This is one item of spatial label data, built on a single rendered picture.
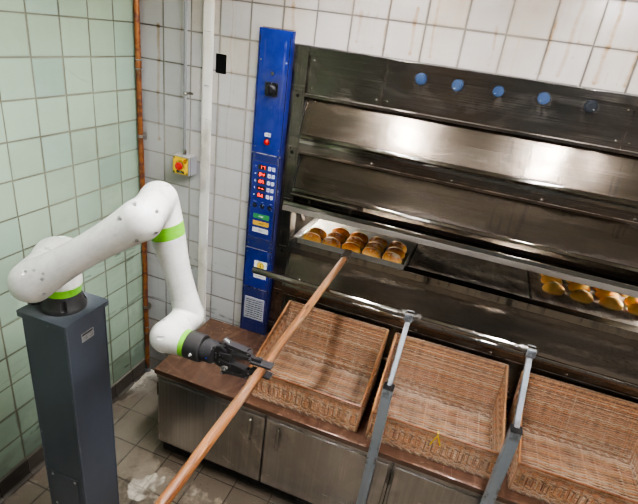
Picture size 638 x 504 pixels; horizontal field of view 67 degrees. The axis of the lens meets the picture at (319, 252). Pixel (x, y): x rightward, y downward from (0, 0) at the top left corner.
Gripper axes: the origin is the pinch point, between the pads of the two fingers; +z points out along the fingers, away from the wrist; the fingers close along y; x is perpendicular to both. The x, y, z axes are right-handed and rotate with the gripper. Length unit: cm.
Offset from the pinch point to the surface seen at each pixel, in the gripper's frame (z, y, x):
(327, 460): 18, 78, -45
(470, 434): 77, 60, -72
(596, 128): 88, -77, -100
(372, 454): 37, 59, -39
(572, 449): 122, 60, -84
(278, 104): -43, -64, -97
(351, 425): 25, 59, -51
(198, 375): -53, 62, -51
